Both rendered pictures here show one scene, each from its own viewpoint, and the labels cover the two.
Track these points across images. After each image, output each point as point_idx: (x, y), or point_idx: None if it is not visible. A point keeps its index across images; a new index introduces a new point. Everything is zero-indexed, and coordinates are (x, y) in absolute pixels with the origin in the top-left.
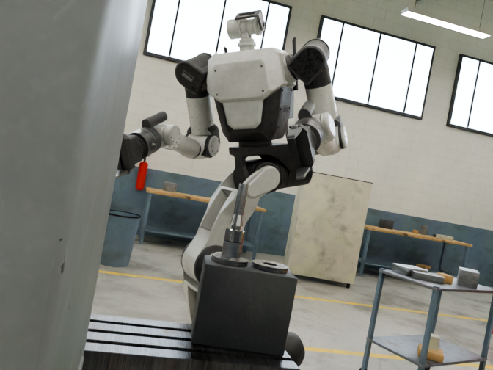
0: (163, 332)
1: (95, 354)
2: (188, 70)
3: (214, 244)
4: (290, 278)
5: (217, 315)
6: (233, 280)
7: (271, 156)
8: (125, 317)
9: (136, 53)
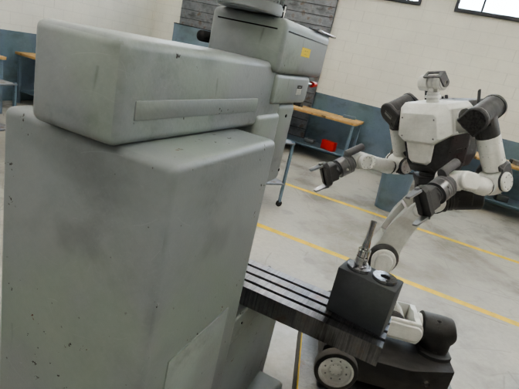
0: (315, 296)
1: (268, 299)
2: (388, 110)
3: (385, 243)
4: (391, 291)
5: (342, 298)
6: (354, 281)
7: None
8: (300, 280)
9: (260, 182)
